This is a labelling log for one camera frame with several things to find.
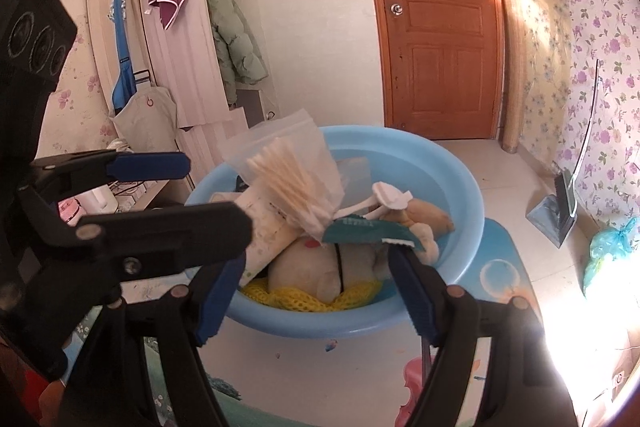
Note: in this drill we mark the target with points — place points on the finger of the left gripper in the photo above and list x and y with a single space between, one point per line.
140 245
125 166

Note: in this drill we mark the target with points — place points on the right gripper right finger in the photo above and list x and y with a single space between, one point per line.
522 387

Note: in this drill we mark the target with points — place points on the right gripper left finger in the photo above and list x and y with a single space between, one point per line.
110 385

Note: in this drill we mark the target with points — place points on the cotton swabs plastic bag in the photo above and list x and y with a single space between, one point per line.
289 159

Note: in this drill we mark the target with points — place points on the white plastic hook hanger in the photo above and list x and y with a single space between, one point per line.
385 198

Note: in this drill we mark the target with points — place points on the pink cup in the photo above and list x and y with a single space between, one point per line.
70 211

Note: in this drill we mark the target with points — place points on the white electric kettle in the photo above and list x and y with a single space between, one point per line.
101 199

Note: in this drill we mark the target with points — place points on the grey tote bag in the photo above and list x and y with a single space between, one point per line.
144 114

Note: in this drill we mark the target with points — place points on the yellow mesh cloth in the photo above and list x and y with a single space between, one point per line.
295 300

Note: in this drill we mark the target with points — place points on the Face tissue pack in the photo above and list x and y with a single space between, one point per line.
272 232

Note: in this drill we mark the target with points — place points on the beige plush toy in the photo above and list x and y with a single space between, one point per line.
325 271

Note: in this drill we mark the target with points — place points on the teal plastic bag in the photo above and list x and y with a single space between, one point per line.
607 247

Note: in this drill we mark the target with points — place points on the metal dustpan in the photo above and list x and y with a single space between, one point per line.
556 214

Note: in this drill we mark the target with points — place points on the white wooden wardrobe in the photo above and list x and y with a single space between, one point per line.
126 36

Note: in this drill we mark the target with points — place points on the dark green sachet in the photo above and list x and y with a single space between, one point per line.
356 230

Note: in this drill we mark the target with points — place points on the green puffer jacket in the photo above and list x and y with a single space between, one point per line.
238 55

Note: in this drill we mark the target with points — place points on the brown wooden door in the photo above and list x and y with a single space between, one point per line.
442 66

